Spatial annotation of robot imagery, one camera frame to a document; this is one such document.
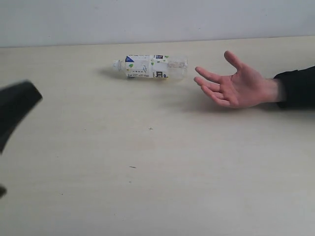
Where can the white blue label clear bottle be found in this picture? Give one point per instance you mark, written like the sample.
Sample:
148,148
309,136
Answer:
152,66

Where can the person's open bare hand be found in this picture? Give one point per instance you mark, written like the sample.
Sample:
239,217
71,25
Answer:
243,89

